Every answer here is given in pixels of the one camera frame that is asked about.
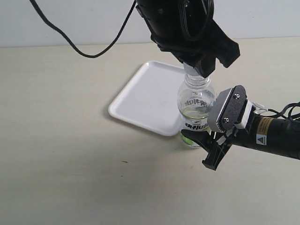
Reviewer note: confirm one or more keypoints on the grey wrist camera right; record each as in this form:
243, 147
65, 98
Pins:
227, 109

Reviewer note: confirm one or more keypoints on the white rectangular plastic tray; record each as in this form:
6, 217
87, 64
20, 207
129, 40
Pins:
149, 99

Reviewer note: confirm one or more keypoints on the clear plastic drink bottle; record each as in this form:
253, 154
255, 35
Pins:
195, 100

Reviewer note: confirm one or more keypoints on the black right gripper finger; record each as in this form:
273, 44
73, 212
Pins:
202, 138

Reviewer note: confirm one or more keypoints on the white bottle cap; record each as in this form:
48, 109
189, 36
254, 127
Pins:
190, 70

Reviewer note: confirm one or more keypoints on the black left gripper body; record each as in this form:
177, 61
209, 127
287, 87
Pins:
186, 29

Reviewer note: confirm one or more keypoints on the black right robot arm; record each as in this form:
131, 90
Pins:
266, 134

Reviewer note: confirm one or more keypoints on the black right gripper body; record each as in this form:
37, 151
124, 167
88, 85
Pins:
218, 144

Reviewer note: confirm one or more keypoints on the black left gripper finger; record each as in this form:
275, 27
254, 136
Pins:
204, 64
226, 50

